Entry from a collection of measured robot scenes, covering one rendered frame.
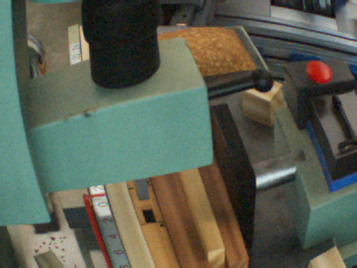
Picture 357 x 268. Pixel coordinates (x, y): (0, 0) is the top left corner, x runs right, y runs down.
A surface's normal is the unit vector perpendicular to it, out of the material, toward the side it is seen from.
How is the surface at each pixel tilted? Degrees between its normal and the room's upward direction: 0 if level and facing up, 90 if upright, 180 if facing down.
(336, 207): 90
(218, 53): 33
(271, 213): 0
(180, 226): 0
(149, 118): 90
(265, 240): 0
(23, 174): 90
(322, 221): 90
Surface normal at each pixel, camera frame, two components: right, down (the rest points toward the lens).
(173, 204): -0.09, -0.76
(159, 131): 0.22, 0.62
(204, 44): 0.02, -0.54
